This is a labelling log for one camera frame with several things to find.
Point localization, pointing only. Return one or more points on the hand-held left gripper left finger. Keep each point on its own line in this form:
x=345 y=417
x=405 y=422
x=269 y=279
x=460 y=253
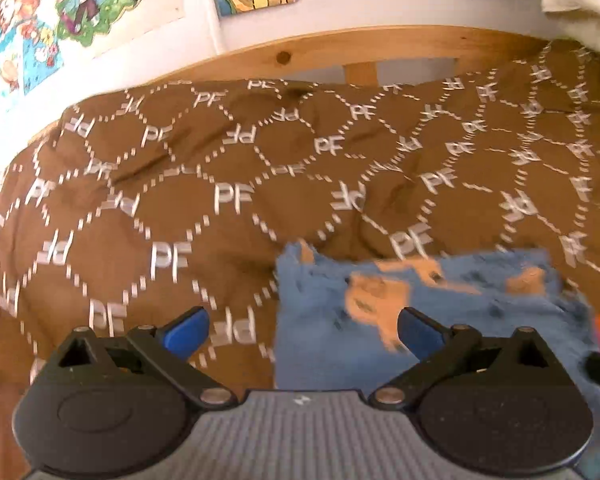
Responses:
x=185 y=332

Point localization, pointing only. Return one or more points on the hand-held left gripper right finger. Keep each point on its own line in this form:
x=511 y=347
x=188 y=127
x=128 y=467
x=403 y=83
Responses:
x=420 y=330

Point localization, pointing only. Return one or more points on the blue car print pants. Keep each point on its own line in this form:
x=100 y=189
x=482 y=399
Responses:
x=320 y=320

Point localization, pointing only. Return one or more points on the brown printed blanket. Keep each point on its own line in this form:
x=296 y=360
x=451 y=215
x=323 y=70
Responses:
x=180 y=185

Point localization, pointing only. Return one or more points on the wooden bed frame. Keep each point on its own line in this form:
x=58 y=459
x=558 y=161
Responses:
x=330 y=47

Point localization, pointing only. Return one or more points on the white wall pipe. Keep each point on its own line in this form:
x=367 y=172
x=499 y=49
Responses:
x=212 y=10

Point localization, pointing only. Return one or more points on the blue cartoon wall poster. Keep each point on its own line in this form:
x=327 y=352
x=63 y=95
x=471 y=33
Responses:
x=20 y=40

